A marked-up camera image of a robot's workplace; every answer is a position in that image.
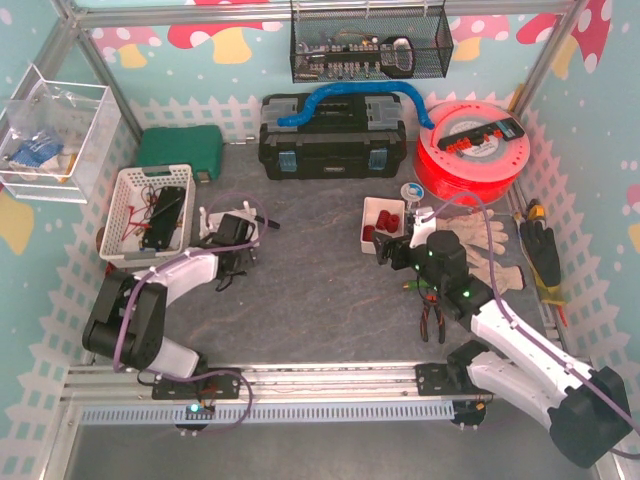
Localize white peg fixture base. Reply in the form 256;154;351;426
198;200;259;241

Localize large red spring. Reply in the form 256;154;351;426
386;215;400;233

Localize black handled screwdriver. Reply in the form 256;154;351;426
253;215;281;230

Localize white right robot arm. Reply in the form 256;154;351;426
373;230;639;468

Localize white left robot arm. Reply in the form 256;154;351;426
82;213;259;379

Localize red spring middle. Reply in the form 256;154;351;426
375;210;390;231

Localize red spring left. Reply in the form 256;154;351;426
362;225;375;242

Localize white spring box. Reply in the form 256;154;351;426
360;197;406;255

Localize green hand tool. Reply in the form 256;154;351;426
402;278;430;292

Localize orange black pliers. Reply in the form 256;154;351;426
418;293;447;344

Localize black device in basket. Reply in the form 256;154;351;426
142;186;186;251

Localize upper white work glove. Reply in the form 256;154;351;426
436;209;509;254

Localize white work glove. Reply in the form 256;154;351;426
466;247;526;295
436;209;509;254

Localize white perforated basket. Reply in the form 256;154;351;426
100;164;196;268

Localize green plastic case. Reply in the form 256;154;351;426
135;125;224;182

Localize lower white work glove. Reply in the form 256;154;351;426
466;247;526;295

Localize black toolbox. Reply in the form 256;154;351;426
258;93;407;180

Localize red filament spool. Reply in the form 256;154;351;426
413;100;531;204

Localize black yellow rubber glove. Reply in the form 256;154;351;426
519;220;565;305

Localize yellow black tool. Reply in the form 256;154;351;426
513;198;546;224

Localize black power strip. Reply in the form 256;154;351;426
437;117;525;153

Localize clear acrylic box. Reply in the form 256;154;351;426
1;65;121;204

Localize blue white glove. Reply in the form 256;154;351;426
10;131;64;171

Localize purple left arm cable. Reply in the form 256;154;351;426
112;192;281;374

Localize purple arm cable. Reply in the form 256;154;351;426
424;193;640;459
112;192;281;374

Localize solder wire spool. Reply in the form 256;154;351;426
400;182;425;213

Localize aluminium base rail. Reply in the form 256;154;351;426
62;362;493;403

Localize blue corrugated hose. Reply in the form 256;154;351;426
278;81;435;131

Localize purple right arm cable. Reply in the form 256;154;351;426
424;193;640;459

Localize grey slotted cable duct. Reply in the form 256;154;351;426
80;400;455;426

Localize black wire mesh basket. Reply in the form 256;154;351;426
290;6;453;83

